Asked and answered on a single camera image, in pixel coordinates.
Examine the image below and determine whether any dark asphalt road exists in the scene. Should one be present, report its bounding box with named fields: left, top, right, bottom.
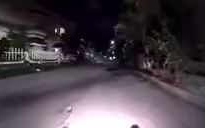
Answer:
left=0, top=62, right=205, bottom=128

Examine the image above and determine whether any kerb with earth strip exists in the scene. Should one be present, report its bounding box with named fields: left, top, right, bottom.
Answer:
left=133, top=68, right=205, bottom=116

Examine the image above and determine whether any white picket fence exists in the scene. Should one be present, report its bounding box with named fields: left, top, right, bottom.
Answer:
left=0, top=45, right=65, bottom=66

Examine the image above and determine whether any small stone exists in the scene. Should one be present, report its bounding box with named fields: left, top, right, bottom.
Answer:
left=65, top=105, right=73, bottom=113

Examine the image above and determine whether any pale building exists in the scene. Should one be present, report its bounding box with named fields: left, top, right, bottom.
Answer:
left=0, top=13, right=76, bottom=63

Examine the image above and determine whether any group of trees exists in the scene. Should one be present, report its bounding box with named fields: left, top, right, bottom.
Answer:
left=115, top=0, right=199, bottom=76

